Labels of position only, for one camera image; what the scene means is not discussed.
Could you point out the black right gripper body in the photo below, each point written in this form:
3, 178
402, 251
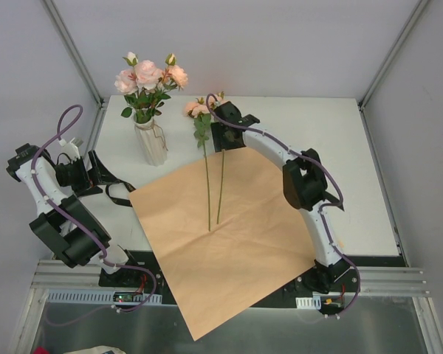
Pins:
226, 137

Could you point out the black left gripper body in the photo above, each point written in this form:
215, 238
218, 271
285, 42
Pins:
92, 172

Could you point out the pink artificial flower bunch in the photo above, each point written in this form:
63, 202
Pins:
201, 117

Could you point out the green and orange wrapping paper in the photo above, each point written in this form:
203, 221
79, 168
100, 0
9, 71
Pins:
260, 244

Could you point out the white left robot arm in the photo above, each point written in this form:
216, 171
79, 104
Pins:
63, 223

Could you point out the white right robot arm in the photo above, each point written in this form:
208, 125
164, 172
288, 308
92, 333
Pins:
304, 187

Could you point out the white ribbed ceramic vase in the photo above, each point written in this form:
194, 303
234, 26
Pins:
152, 141

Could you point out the beige cloth at bottom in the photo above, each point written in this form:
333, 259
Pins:
102, 349

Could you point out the red object at bottom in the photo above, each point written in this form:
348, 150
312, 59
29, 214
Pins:
41, 350

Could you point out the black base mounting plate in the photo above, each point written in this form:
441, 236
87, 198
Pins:
334, 283

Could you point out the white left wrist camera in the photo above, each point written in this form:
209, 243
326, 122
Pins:
71, 148

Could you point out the left white cable duct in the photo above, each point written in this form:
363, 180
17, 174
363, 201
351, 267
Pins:
99, 297

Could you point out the white cable duct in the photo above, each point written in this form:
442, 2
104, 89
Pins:
318, 301
99, 297

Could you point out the right aluminium corner post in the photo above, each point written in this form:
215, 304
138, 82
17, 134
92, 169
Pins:
393, 53

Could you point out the aluminium corner post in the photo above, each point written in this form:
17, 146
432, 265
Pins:
74, 54
393, 53

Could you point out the left aluminium corner post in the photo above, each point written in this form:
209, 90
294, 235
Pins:
74, 54

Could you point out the right white cable duct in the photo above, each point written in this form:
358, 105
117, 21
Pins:
318, 301

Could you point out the aluminium frame rail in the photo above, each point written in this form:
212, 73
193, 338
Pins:
373, 281

